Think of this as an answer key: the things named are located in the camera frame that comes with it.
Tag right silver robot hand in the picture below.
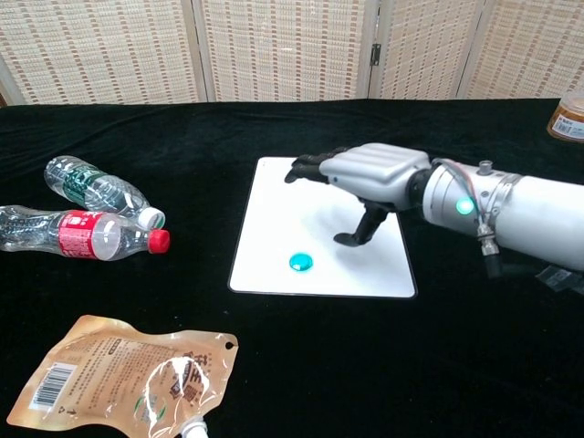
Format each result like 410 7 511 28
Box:
283 142 433 248

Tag blue token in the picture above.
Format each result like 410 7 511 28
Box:
288 251 314 274

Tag white rectangular board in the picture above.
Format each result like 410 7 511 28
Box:
227 156 418 300

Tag black velvet tablecloth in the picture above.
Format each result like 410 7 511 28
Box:
0 98 584 438

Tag woven folding screen panel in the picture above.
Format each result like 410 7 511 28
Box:
455 0 584 100
368 0 487 101
0 0 211 107
191 0 380 104

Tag clear jar brown contents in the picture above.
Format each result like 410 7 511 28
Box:
546 89 584 144

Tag clear bottle green label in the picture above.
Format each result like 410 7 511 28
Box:
43 155 167 229

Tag clear bottle red label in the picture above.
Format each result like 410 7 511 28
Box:
0 204 172 262

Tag brown spout pouch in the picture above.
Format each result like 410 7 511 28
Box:
5 314 240 438

